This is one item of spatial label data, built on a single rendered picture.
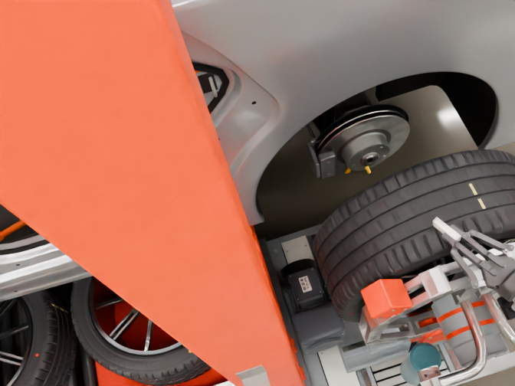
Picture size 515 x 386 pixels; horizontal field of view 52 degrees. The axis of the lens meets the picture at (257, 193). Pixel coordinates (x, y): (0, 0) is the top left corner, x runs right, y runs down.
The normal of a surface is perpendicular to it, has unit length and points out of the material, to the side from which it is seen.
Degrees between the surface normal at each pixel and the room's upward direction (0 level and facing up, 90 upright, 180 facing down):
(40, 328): 0
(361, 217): 39
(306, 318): 0
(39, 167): 90
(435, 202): 7
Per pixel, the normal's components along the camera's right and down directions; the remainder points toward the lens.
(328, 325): -0.12, -0.45
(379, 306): -0.76, -0.11
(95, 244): 0.28, 0.84
